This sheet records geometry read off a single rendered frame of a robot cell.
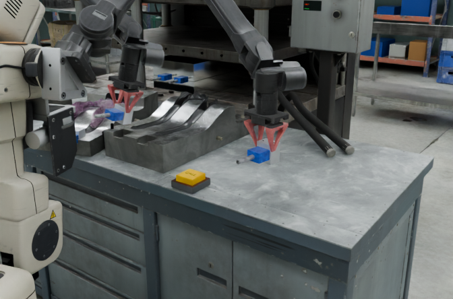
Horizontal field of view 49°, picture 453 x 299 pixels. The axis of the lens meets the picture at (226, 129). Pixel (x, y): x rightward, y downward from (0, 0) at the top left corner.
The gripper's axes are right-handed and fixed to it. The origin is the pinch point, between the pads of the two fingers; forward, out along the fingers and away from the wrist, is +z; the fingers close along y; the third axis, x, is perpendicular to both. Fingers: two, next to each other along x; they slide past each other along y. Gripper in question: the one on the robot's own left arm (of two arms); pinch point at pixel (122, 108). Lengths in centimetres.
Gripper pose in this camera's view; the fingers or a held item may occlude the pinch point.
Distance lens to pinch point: 159.2
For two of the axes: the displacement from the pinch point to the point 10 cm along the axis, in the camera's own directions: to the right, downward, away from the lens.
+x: -5.8, 1.0, -8.1
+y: -7.9, -3.2, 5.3
